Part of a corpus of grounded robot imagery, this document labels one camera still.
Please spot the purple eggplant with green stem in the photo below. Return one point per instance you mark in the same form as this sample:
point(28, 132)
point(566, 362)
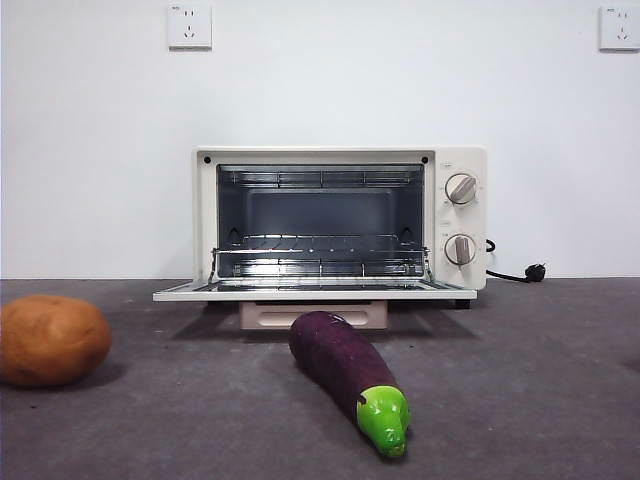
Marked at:
point(340, 360)

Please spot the white Toshiba toaster oven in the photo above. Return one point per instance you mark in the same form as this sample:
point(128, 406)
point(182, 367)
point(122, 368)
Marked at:
point(202, 225)

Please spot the beige oven knob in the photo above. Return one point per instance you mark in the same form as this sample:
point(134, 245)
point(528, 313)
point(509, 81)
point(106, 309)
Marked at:
point(460, 248)
point(460, 188)

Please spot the brown potato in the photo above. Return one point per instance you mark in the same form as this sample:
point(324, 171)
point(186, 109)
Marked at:
point(52, 340)

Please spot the white wall socket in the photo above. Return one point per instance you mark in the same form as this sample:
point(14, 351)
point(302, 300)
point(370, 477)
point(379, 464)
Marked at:
point(621, 27)
point(190, 26)

